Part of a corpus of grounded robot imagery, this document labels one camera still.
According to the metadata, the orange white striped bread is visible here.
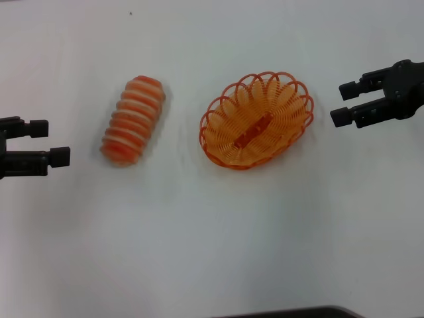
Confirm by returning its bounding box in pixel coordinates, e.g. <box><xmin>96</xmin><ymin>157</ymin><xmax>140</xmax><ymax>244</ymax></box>
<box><xmin>99</xmin><ymin>75</ymin><xmax>166</xmax><ymax>168</ymax></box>

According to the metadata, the orange woven plastic basket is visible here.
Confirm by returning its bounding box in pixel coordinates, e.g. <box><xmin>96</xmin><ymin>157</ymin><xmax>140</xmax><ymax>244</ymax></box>
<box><xmin>199</xmin><ymin>70</ymin><xmax>315</xmax><ymax>172</ymax></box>

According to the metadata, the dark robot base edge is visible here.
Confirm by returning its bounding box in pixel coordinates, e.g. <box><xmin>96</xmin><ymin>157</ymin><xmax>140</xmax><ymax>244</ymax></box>
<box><xmin>211</xmin><ymin>305</ymin><xmax>365</xmax><ymax>318</ymax></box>

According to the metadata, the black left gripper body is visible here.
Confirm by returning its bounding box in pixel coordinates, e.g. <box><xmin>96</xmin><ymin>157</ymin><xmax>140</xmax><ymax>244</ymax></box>
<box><xmin>0</xmin><ymin>131</ymin><xmax>8</xmax><ymax>182</ymax></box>

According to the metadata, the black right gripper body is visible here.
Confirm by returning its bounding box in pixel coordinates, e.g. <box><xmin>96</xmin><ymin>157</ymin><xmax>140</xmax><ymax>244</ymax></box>
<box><xmin>384</xmin><ymin>59</ymin><xmax>424</xmax><ymax>121</ymax></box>

